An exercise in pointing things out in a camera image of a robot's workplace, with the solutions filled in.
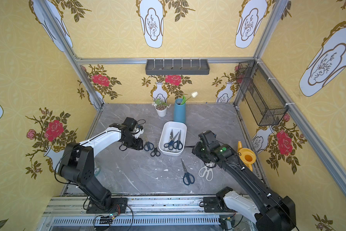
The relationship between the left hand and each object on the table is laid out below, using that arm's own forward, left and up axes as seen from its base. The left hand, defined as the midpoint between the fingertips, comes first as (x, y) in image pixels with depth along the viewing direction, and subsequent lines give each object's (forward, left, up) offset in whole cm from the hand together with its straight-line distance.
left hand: (138, 146), depth 91 cm
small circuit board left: (-37, +11, -5) cm, 39 cm away
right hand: (-9, -32, +10) cm, 35 cm away
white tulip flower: (+23, -36, +22) cm, 48 cm away
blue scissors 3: (+3, -26, -3) cm, 26 cm away
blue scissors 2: (+3, -6, -5) cm, 8 cm away
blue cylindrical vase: (+19, -27, +11) cm, 35 cm away
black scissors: (+1, -34, -5) cm, 34 cm away
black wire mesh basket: (+14, -70, +29) cm, 78 cm away
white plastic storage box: (+16, -25, -2) cm, 29 cm away
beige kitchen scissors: (+9, -21, -4) cm, 23 cm away
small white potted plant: (+31, -14, +3) cm, 34 cm away
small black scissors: (-2, -11, -5) cm, 12 cm away
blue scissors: (+2, -20, -3) cm, 21 cm away
